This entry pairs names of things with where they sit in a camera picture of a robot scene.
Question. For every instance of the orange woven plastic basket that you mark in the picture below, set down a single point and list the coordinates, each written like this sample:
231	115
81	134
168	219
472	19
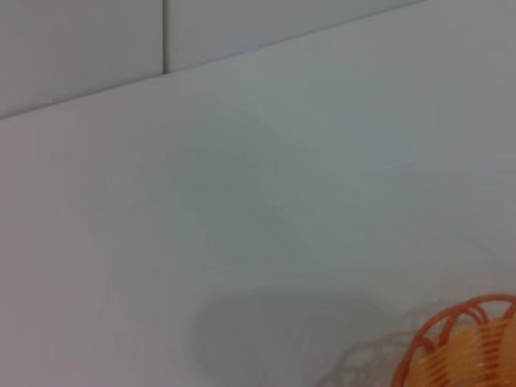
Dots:
483	354

